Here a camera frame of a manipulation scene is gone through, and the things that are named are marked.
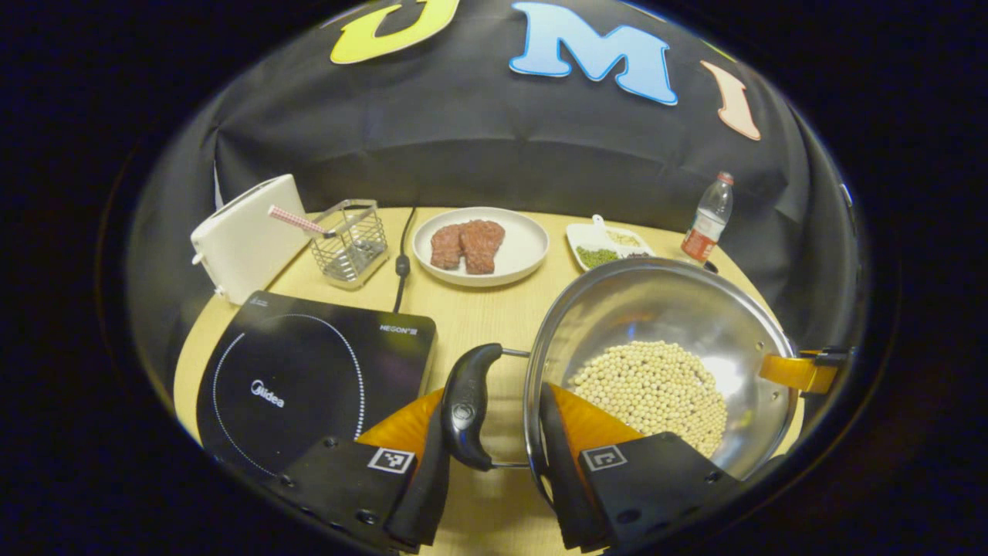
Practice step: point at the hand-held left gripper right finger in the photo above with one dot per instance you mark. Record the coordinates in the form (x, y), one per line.
(563, 479)

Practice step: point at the clear plastic bottle red label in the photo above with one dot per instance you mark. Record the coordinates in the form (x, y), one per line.
(706, 224)

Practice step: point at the white divided dish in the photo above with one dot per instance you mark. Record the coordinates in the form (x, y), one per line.
(598, 256)

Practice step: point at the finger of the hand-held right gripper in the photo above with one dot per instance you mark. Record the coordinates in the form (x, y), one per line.
(795, 372)

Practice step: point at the stainless steel pot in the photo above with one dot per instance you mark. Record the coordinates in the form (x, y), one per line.
(656, 301)

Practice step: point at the white toaster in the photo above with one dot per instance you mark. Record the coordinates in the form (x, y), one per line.
(247, 239)

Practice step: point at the black induction cooktop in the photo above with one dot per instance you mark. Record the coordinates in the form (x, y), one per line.
(309, 386)

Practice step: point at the pile of soybeans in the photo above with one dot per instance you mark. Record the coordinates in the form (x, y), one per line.
(648, 386)

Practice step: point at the brown meat piece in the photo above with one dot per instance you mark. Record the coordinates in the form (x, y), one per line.
(446, 247)
(482, 245)

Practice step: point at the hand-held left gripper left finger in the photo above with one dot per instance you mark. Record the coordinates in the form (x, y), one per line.
(424, 494)

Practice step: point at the pink checked straw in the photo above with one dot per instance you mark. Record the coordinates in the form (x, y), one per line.
(297, 221)

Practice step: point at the small white spoon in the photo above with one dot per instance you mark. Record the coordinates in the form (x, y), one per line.
(599, 224)

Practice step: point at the white round plate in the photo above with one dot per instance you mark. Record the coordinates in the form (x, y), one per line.
(525, 247)

